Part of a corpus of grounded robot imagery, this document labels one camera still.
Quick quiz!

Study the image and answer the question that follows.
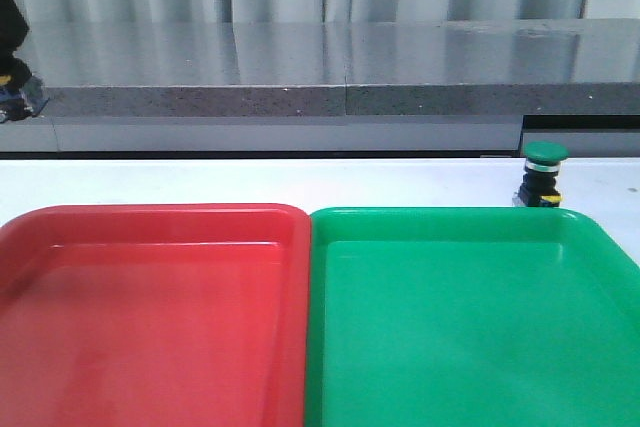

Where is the grey stone counter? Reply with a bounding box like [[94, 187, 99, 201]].
[[1, 19, 639, 158]]

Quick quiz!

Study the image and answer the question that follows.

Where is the green mushroom push button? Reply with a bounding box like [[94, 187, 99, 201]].
[[513, 141, 569, 208]]

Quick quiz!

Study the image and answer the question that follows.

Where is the red plastic tray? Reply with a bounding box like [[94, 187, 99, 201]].
[[1, 204, 310, 426]]

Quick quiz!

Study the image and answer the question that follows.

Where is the green plastic tray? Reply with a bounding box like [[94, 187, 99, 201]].
[[304, 207, 639, 426]]

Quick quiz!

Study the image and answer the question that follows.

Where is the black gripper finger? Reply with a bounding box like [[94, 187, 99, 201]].
[[1, 0, 29, 72]]

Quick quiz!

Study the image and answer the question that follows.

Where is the red mushroom push button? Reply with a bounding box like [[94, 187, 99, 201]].
[[1, 59, 49, 123]]

